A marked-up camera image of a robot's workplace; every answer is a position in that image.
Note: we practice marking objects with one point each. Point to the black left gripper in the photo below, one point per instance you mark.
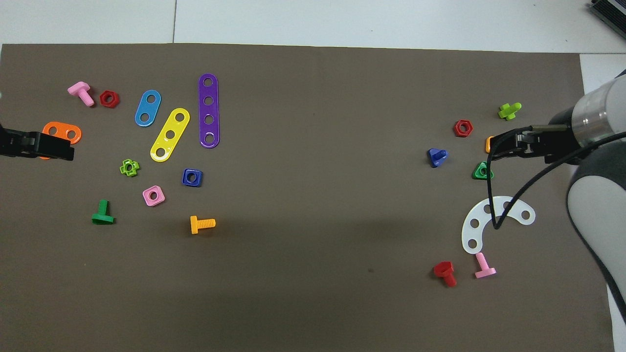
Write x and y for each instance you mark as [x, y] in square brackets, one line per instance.
[14, 142]

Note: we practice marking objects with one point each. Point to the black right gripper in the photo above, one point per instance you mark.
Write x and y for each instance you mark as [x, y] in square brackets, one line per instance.
[555, 144]

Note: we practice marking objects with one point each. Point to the blue triangle-head toy screw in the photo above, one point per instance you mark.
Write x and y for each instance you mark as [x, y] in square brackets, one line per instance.
[435, 157]

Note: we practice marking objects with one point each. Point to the blue square toy nut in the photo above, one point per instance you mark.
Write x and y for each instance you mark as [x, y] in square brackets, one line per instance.
[186, 177]

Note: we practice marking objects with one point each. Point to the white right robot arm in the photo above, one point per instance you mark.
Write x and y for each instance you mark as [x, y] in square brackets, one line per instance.
[599, 205]

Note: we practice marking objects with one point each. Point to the orange heart-shaped plate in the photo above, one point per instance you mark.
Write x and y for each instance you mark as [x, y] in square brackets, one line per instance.
[62, 128]

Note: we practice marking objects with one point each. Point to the orange square toy nut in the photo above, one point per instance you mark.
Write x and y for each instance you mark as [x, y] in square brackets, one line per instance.
[489, 144]

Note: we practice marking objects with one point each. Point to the lime cross-head toy screw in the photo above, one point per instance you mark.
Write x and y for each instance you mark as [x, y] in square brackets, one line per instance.
[507, 111]

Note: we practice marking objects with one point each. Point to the green triangle toy nut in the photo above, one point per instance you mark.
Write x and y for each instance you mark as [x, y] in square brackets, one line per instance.
[476, 174]

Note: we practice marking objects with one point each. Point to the red hexagon toy nut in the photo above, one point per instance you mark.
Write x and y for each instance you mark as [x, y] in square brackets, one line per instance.
[457, 128]
[103, 99]

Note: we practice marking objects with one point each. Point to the pink toy screw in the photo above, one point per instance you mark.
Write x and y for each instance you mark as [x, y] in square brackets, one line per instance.
[484, 269]
[80, 90]

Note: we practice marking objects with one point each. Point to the lime cross toy nut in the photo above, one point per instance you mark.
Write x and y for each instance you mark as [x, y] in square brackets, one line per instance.
[123, 168]

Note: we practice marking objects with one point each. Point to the white curved holed plate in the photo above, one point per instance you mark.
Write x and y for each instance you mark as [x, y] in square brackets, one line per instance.
[481, 220]

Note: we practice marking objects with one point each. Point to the green toy screw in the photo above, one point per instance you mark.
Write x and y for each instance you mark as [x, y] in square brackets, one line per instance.
[102, 215]

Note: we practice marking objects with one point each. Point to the blue two-hole plate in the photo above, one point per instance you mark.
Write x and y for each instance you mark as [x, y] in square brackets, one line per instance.
[147, 108]

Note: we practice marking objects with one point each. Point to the pink square toy nut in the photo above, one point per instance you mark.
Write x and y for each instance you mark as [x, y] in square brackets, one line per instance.
[147, 196]

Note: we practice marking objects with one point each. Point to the yellow three-hole plate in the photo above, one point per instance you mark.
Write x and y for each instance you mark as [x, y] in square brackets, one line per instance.
[169, 142]

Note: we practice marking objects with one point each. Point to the red toy screw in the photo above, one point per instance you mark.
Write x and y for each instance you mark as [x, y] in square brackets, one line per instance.
[444, 270]

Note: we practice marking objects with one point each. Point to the purple four-hole plate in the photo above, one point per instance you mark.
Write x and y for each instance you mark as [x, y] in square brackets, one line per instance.
[209, 110]

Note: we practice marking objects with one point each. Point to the orange toy screw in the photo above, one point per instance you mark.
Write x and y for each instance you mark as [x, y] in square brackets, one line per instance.
[200, 225]

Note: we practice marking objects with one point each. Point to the dark ribbed device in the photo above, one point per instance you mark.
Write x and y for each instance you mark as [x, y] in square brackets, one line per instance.
[611, 10]

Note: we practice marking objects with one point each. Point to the brown paper table mat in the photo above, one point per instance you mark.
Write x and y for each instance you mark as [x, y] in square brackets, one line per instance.
[318, 274]

